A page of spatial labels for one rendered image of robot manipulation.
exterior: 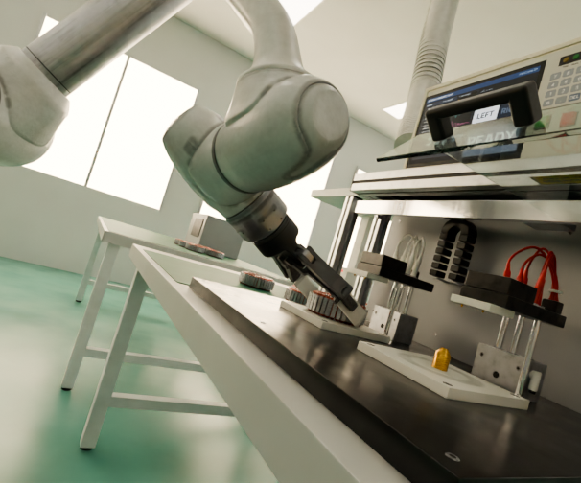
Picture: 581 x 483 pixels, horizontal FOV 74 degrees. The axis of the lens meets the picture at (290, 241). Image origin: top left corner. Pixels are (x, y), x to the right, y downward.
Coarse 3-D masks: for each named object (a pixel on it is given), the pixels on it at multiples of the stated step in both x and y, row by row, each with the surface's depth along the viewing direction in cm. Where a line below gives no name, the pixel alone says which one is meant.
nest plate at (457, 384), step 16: (368, 352) 50; (384, 352) 49; (400, 352) 53; (400, 368) 45; (416, 368) 44; (432, 368) 48; (448, 368) 52; (432, 384) 41; (448, 384) 40; (464, 384) 43; (480, 384) 46; (464, 400) 40; (480, 400) 42; (496, 400) 43; (512, 400) 44
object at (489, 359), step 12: (480, 348) 58; (492, 348) 56; (480, 360) 57; (492, 360) 56; (504, 360) 54; (516, 360) 53; (480, 372) 57; (492, 372) 55; (504, 372) 54; (516, 372) 52; (528, 372) 52; (540, 372) 53; (504, 384) 53; (516, 384) 52; (540, 384) 53; (528, 396) 52
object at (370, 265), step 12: (372, 252) 74; (360, 264) 75; (372, 264) 72; (384, 264) 71; (396, 264) 72; (372, 276) 70; (384, 276) 71; (396, 276) 72; (408, 276) 73; (408, 288) 76; (420, 288) 75; (432, 288) 77; (408, 300) 75
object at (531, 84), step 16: (528, 80) 32; (480, 96) 35; (496, 96) 34; (512, 96) 33; (528, 96) 32; (432, 112) 40; (448, 112) 39; (464, 112) 37; (512, 112) 33; (528, 112) 32; (432, 128) 41; (448, 128) 41
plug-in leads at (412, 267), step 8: (400, 240) 80; (416, 240) 81; (424, 240) 78; (416, 248) 80; (424, 248) 77; (408, 256) 80; (416, 256) 80; (408, 264) 75; (416, 264) 77; (408, 272) 75; (416, 272) 77
